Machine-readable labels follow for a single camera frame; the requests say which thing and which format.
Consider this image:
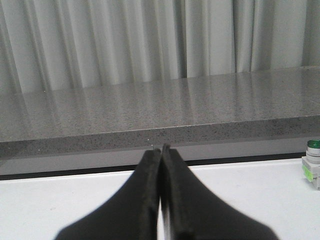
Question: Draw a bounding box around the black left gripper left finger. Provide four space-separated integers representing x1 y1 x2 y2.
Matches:
56 149 161 240

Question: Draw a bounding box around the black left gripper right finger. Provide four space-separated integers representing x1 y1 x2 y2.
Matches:
159 144 278 240

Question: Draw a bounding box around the grey stone counter ledge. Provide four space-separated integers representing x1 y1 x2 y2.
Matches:
0 66 320 177

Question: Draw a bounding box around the grey pleated curtain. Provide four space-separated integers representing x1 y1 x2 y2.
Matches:
0 0 320 94

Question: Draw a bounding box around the green pushbutton switch white body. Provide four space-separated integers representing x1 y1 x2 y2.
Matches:
302 139 320 190

